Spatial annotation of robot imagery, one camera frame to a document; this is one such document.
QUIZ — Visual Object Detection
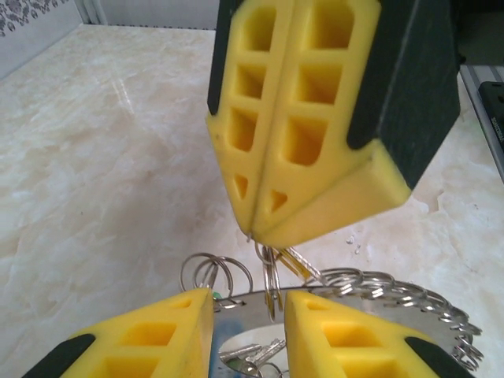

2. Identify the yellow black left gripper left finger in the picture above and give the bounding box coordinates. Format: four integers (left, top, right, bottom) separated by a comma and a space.
21, 286, 217, 378

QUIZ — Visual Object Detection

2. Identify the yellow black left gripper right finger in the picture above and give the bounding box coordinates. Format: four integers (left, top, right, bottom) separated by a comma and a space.
283, 290, 469, 378

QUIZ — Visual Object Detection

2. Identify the large metal keyring disc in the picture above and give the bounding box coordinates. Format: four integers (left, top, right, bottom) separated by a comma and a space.
180, 251, 486, 378

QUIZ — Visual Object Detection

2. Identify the silver key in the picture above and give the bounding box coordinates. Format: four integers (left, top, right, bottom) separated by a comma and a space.
218, 339, 288, 378

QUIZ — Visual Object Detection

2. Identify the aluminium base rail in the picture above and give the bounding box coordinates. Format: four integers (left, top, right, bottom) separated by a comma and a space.
458, 65, 504, 186

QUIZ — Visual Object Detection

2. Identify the aluminium frame post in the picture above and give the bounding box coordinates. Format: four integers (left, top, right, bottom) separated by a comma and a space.
78, 0, 107, 24

